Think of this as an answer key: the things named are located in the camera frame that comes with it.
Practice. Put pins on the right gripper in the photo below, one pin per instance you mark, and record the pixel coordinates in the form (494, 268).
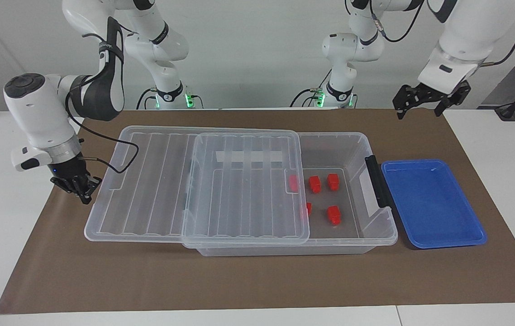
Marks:
(71, 167)

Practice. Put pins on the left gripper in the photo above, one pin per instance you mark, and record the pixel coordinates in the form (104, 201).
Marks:
(434, 94)

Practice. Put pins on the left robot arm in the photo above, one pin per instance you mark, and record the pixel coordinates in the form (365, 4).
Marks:
(461, 40)

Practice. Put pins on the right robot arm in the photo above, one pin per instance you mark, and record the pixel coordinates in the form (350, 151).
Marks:
(35, 113)

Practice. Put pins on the clear plastic box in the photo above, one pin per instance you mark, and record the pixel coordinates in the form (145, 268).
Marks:
(352, 149)

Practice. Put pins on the red block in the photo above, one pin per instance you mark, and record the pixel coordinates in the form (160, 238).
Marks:
(308, 208)
(315, 184)
(293, 182)
(333, 181)
(333, 215)

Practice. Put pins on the clear plastic lid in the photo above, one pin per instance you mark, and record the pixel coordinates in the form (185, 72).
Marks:
(149, 190)

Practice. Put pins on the blue plastic tray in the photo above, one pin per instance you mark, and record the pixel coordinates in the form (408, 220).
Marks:
(431, 203)

